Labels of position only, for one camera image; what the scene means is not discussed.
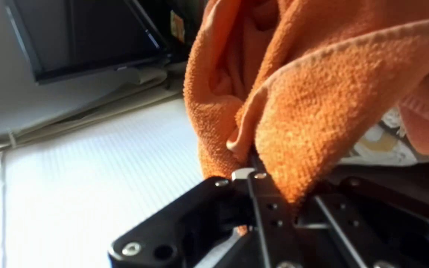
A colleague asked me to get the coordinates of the orange blanket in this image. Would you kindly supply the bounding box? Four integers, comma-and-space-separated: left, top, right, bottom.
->
183, 0, 429, 206

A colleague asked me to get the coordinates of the black framed screen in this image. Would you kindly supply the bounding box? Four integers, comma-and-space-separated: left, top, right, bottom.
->
5, 0, 171, 85

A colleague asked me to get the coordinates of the white patterned cloth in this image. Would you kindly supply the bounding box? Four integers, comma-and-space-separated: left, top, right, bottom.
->
339, 107, 429, 166

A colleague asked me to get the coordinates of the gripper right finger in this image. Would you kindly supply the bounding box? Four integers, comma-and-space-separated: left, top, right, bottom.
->
297, 176, 429, 268

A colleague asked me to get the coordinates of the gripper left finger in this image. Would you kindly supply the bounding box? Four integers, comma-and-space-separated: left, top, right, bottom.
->
108, 153, 305, 268

